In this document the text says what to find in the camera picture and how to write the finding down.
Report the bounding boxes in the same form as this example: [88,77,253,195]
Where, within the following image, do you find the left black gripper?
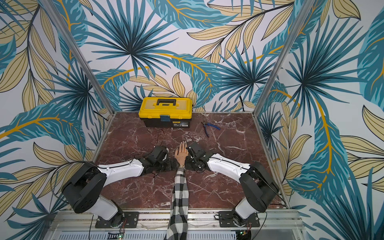
[154,157,180,175]

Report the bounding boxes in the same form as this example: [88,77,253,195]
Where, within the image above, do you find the checkered sleeve forearm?
[165,167,189,240]

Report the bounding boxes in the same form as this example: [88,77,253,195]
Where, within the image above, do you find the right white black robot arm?
[186,142,279,227]

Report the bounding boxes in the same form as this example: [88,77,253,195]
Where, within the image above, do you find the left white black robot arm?
[62,146,180,228]

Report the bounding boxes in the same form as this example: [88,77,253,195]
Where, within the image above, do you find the mannequin hand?
[175,142,189,168]

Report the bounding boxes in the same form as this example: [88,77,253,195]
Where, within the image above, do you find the yellow black toolbox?
[139,97,193,128]

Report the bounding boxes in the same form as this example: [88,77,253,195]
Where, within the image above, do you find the blue handled pliers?
[201,121,222,138]

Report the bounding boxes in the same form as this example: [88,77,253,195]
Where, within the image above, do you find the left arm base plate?
[95,212,140,229]

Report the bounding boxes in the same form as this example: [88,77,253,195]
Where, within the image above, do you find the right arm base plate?
[214,211,260,228]

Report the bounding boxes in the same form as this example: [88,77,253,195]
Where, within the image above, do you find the left aluminium frame post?
[41,0,115,115]

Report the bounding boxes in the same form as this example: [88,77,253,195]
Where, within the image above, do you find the aluminium frame post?
[41,0,115,115]
[253,0,315,118]

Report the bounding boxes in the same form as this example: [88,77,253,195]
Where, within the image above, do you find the right aluminium frame post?
[253,0,315,118]

